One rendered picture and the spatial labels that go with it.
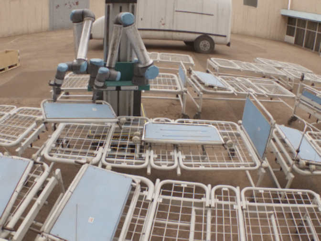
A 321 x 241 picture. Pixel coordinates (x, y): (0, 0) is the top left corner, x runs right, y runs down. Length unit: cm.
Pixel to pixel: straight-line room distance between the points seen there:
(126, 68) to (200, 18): 703
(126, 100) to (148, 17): 649
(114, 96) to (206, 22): 713
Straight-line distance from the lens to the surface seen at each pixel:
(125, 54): 281
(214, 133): 245
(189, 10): 943
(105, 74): 231
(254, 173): 303
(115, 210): 157
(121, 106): 300
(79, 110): 227
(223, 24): 988
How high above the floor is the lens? 169
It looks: 28 degrees down
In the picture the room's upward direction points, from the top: 3 degrees clockwise
